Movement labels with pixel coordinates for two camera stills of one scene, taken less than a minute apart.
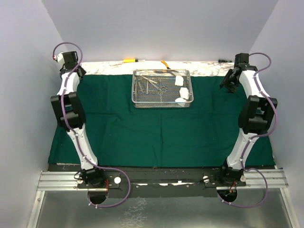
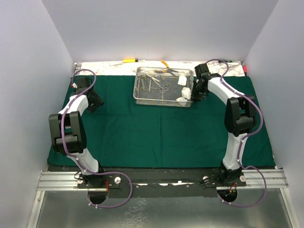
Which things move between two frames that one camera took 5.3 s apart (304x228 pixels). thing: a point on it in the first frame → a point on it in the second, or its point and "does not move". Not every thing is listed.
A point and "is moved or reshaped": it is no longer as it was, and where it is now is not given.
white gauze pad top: x=179 y=80 is moved or reshaped
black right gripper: x=225 y=82 → x=194 y=96
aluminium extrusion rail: x=68 y=181 does not move
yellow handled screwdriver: x=131 y=60 does not move
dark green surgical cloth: x=121 y=136 does not move
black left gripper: x=82 y=71 → x=98 y=101
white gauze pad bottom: x=180 y=99 is moved or reshaped
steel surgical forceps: x=141 y=90 → x=143 y=88
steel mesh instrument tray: x=162 y=88 does not move
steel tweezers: x=149 y=80 is moved or reshaped
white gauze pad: x=184 y=92 is moved or reshaped
